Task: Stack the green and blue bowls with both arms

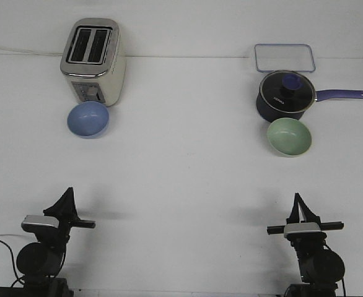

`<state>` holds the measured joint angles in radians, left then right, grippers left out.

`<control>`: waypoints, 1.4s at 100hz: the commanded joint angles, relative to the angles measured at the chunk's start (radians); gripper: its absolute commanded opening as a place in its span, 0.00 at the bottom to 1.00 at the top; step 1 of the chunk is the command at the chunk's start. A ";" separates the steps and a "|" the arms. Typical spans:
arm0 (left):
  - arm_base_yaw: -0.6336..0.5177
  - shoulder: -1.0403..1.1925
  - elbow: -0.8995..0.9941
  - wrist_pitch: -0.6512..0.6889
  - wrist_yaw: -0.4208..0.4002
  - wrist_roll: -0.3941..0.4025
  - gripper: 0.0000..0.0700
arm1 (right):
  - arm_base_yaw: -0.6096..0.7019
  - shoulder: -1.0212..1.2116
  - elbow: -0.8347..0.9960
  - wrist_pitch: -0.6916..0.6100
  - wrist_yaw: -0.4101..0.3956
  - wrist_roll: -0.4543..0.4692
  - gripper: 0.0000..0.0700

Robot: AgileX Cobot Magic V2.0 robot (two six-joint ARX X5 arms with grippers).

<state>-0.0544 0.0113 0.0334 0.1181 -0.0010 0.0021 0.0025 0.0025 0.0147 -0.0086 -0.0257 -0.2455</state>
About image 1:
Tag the dark blue saucepan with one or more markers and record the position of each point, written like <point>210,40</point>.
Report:
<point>270,114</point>

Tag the blue bowl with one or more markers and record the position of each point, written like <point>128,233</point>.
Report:
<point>88,120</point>

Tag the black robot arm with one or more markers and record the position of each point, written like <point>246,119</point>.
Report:
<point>320,267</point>
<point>41,262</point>

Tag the green bowl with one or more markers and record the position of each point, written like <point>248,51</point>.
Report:
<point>289,137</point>

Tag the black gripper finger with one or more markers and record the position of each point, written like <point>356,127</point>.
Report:
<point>64,206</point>
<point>294,217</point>
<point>308,215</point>

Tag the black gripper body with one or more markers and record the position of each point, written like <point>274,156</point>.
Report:
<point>318,238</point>
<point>66,223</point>

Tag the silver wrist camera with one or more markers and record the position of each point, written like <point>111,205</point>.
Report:
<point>36,223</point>
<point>300,228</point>

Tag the glass pot lid blue knob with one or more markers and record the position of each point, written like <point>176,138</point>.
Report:
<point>287,91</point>

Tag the clear blue-rimmed container lid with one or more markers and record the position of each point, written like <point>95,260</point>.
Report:
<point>292,57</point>

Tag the silver cream toaster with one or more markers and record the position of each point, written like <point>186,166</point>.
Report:
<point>94,61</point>

